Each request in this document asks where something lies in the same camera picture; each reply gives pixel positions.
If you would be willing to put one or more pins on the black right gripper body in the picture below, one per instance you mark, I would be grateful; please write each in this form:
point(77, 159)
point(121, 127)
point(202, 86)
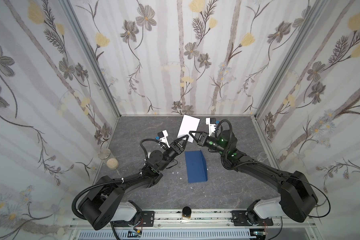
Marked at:
point(202, 139)

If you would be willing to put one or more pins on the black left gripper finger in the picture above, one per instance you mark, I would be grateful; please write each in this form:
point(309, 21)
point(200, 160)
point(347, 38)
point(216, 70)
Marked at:
point(182, 140)
point(183, 147)

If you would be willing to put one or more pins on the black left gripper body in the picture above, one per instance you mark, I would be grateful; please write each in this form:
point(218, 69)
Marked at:
point(175, 147)

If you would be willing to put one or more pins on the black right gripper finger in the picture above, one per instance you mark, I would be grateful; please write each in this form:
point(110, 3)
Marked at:
point(197, 139)
point(194, 133)

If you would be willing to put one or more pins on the white letter with blue border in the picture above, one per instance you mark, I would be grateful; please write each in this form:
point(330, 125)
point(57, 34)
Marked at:
point(188, 124)

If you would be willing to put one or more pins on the dark blue envelope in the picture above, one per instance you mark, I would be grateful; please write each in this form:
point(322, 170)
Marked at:
point(196, 167)

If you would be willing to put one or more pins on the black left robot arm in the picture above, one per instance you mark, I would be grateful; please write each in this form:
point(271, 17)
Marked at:
point(98, 203)

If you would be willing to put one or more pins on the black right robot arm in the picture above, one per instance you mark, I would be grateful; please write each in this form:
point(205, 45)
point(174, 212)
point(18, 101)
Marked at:
point(297, 195)

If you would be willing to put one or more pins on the clear glass cup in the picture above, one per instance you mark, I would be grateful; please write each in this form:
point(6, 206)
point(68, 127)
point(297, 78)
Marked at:
point(262, 157)

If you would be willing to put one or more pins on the glass jar with cork lid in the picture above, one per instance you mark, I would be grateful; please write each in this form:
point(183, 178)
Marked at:
point(106, 156)

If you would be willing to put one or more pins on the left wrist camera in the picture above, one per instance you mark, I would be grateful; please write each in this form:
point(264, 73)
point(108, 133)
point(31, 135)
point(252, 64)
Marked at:
point(162, 137)

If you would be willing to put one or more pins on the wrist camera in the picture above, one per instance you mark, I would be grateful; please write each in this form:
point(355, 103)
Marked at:
point(162, 137)
point(211, 123)

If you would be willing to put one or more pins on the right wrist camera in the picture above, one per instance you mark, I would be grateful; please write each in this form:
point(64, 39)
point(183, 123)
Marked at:
point(211, 123)

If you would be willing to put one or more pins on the black cylinder on rail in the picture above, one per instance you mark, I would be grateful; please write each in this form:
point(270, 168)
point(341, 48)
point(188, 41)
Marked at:
point(186, 213)

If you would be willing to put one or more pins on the aluminium mounting rail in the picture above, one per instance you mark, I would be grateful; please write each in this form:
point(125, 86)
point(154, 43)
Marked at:
point(214, 219)

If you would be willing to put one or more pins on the white perforated cable duct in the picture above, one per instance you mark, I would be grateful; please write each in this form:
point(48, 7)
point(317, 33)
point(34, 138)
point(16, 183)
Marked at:
point(190, 234)

